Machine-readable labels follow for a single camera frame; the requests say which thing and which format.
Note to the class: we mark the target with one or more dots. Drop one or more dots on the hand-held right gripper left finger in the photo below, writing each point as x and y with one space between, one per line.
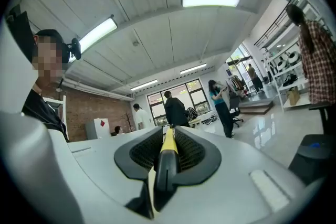
141 149

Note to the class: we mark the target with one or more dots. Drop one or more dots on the yellow black utility knife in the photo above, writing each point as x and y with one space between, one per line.
168 144

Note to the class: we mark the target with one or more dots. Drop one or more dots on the black-framed window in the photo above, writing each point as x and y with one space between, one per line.
199 97

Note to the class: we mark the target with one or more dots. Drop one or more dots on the black head-mounted camera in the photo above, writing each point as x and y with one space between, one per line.
76 47

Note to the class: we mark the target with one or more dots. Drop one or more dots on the ceiling light panel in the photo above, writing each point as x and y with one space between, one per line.
210 0
144 85
97 34
193 69

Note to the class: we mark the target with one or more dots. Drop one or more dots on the person's head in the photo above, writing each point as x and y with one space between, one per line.
50 60

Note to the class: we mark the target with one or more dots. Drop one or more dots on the black office chair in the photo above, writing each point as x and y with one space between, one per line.
235 110
312 157

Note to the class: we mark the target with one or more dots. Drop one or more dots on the wooden desk with white legs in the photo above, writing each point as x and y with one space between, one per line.
195 122

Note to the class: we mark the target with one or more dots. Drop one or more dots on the brown cardboard box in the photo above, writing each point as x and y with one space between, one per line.
293 96

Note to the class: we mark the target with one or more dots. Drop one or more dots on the clothes rack with garments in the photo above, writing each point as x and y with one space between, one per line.
236 84

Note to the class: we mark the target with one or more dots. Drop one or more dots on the white cabinet with red mark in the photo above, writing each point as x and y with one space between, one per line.
94 129

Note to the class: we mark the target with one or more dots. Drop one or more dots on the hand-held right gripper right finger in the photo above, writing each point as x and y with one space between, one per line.
194 152

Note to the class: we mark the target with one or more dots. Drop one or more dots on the person's black clothing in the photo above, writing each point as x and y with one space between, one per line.
39 110

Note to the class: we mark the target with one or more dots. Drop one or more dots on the dark raised platform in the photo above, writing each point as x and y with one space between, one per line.
257 107

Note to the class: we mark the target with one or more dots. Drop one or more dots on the white metal shelving rack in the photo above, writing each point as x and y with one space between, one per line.
302 105

